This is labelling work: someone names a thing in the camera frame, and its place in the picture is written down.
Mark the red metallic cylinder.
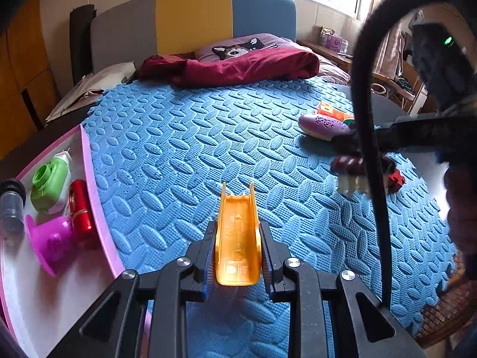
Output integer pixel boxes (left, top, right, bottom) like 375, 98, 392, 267
68, 180, 98, 249

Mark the grey yellow blue headboard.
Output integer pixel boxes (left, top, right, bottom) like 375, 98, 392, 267
90, 0, 297, 73

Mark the pink bedding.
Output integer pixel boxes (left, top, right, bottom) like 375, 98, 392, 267
298, 43, 353, 84

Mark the pink patterned curtain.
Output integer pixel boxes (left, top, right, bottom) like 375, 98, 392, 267
367, 0, 422, 83

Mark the wooden wardrobe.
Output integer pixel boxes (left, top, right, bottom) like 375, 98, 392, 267
0, 0, 62, 157

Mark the purple oval toy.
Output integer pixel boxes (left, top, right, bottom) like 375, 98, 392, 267
298, 114, 353, 142

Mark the black cable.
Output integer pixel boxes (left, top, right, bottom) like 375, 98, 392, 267
352, 0, 453, 308

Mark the wicker basket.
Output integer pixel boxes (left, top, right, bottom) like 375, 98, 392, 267
413, 276, 477, 344

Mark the orange toy slide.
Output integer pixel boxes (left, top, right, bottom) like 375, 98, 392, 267
214, 181, 261, 287

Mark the wooden shelf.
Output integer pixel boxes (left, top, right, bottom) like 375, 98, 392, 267
296, 39, 354, 73

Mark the black round table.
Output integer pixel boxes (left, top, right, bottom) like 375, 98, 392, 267
333, 84, 453, 202

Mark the purple box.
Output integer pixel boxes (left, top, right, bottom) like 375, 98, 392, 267
318, 26, 349, 53

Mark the light green plastic toy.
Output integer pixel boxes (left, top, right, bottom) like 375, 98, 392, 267
30, 150, 73, 215

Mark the silver black cylinder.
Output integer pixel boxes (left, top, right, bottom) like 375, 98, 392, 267
0, 179, 27, 247

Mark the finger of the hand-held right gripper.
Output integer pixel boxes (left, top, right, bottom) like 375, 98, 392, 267
332, 117, 477, 157

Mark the blue foam mat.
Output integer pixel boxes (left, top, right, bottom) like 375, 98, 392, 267
81, 76, 457, 358

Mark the wooden chair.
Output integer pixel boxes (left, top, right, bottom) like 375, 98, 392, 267
373, 71, 429, 116

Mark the purple dog print pillow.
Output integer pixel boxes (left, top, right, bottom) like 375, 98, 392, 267
194, 33, 299, 62

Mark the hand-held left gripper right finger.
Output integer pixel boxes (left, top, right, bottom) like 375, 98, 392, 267
259, 221, 429, 358

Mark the person's right hand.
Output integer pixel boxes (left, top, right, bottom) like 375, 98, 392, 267
445, 162, 477, 280

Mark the pink cardboard box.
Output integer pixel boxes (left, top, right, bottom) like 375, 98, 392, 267
0, 123, 153, 358

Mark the maroon garment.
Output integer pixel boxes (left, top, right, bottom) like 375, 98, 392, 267
136, 49, 320, 88

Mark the orange cube block toy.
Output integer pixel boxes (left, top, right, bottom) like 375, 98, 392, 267
318, 101, 354, 122

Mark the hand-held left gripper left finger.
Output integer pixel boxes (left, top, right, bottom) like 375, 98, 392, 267
47, 220, 219, 358

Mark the red toy car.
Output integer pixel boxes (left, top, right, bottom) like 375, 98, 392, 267
384, 157, 406, 194

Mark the magenta plastic cup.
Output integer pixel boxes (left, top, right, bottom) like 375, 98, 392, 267
24, 214, 75, 277

